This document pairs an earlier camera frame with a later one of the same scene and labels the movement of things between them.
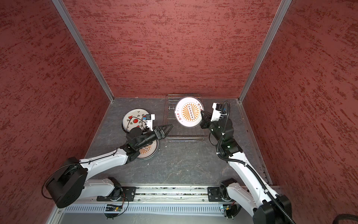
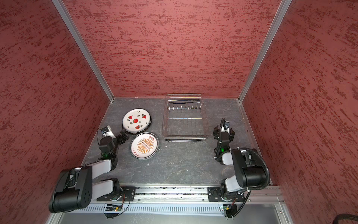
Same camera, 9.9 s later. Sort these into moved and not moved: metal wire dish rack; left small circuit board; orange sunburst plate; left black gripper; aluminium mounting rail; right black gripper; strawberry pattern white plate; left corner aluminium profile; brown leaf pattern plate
Moved: left black gripper; brown leaf pattern plate; right black gripper
Not moved: strawberry pattern white plate; aluminium mounting rail; metal wire dish rack; orange sunburst plate; left corner aluminium profile; left small circuit board
